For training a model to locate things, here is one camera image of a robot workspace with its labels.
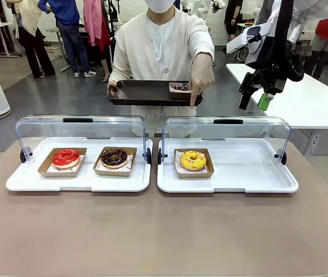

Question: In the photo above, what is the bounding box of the chocolate glazed donut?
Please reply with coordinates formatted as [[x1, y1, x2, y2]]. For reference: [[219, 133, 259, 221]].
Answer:
[[93, 146, 138, 178]]

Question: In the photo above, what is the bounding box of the bystander in black clothes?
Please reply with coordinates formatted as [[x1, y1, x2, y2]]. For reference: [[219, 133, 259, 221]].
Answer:
[[224, 0, 244, 42]]

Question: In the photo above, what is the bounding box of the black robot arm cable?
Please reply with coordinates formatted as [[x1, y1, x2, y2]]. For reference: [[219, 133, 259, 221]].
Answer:
[[275, 0, 306, 83]]

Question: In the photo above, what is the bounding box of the white display case base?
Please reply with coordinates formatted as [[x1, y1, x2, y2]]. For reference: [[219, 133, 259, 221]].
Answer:
[[157, 137, 299, 194], [5, 137, 153, 193]]

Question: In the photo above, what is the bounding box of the black lid handle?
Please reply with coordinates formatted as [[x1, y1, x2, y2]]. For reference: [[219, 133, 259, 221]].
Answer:
[[62, 117, 93, 123], [213, 118, 244, 125]]

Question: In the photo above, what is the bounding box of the yellow glazed donut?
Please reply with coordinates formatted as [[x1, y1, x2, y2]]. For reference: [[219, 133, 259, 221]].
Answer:
[[174, 148, 215, 179]]

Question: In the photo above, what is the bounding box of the person's right forearm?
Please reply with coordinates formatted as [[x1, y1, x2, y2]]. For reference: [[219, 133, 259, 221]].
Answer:
[[108, 48, 134, 85]]

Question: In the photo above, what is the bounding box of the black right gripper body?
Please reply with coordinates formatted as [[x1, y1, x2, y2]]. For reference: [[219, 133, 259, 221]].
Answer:
[[239, 68, 287, 96]]

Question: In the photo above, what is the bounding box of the purple glazed sprinkled donut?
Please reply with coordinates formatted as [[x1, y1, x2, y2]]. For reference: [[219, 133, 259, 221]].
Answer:
[[172, 83, 193, 92]]

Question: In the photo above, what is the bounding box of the bystander in cream vest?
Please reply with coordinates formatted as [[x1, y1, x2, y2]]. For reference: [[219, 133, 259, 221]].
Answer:
[[5, 0, 56, 79]]

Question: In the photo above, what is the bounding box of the person's left forearm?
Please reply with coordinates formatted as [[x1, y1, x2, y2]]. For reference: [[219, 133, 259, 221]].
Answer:
[[191, 20, 217, 58]]

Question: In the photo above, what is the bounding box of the white paper donut liner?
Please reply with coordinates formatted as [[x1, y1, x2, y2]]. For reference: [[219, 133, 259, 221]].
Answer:
[[49, 155, 85, 174], [96, 154, 134, 171], [175, 151, 208, 174]]

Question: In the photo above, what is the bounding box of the white side table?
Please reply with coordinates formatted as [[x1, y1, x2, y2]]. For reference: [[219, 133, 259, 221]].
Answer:
[[226, 63, 328, 156]]

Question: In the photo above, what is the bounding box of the bystander in blue top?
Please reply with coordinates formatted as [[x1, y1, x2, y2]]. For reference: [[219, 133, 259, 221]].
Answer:
[[37, 0, 97, 79]]

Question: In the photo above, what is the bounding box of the red glazed donut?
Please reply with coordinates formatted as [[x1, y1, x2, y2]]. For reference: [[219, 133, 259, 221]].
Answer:
[[52, 148, 81, 170], [37, 147, 88, 178]]

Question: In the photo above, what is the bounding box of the clear display case lid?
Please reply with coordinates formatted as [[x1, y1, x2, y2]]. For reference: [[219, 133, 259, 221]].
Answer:
[[161, 116, 292, 162], [15, 114, 149, 162]]

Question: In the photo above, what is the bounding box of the dark brown serving tray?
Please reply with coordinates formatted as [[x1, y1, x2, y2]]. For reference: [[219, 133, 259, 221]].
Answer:
[[106, 79, 205, 107]]

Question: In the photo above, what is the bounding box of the pink hanging garment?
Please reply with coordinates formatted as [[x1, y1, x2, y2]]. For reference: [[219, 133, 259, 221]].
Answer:
[[82, 0, 113, 54]]

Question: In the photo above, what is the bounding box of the white face mask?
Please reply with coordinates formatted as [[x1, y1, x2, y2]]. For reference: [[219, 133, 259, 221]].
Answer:
[[146, 0, 174, 14]]

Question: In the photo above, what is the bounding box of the person's left hand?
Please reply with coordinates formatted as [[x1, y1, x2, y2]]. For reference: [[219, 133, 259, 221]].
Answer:
[[190, 53, 216, 110]]

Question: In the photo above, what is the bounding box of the person's right hand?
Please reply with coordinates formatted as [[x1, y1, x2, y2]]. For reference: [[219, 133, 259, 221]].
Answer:
[[107, 80, 119, 98]]

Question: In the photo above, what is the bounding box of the person in cream cardigan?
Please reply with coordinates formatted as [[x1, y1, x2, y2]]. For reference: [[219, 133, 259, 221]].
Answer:
[[107, 0, 217, 139]]

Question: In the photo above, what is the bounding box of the chocolate sprinkled donut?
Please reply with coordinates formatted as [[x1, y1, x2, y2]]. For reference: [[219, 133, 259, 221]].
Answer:
[[100, 148, 129, 169]]

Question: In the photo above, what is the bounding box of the yellow sprinkled donut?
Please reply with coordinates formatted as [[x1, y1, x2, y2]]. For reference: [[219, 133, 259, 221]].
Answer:
[[180, 149, 207, 172]]

